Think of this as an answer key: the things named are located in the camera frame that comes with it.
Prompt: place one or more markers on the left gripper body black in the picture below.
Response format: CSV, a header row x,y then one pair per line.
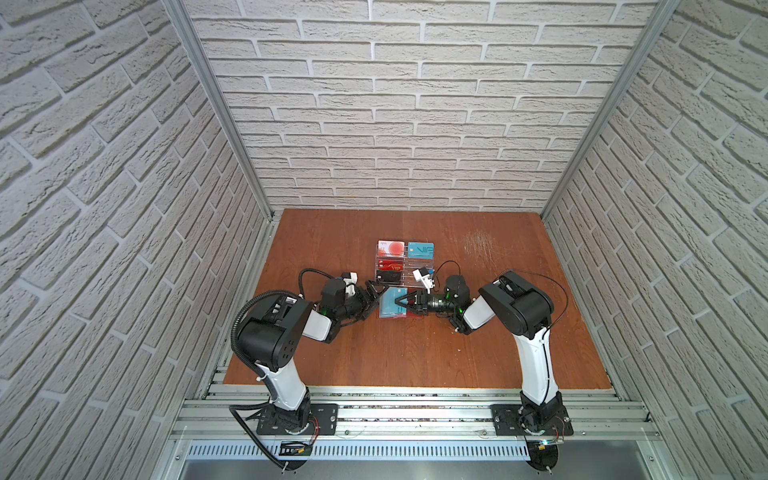
x,y
357,306

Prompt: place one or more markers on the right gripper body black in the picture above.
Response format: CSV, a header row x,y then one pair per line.
x,y
440,304

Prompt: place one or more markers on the clear acrylic card display stand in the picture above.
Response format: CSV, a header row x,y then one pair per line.
x,y
407,280

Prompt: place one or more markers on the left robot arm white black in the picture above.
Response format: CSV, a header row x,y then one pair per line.
x,y
268,329

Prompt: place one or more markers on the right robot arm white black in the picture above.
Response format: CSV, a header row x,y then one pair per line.
x,y
524,310

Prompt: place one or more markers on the black VIP card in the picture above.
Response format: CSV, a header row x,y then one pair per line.
x,y
389,276

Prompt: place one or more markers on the red VIP card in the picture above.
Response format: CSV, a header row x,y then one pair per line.
x,y
385,264

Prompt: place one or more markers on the white red circle card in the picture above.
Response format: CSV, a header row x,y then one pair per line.
x,y
391,249

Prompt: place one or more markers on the teal VIP card in stand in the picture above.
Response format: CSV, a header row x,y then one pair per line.
x,y
420,250

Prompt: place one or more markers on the small circuit board left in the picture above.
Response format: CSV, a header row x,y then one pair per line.
x,y
295,449

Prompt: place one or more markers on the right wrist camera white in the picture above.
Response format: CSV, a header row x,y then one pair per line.
x,y
424,277

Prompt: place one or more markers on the aluminium mounting rail frame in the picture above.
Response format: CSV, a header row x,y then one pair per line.
x,y
413,423

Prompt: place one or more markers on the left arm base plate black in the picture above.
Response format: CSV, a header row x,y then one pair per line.
x,y
304,421

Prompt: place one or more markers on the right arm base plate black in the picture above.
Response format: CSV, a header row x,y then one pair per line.
x,y
519,420

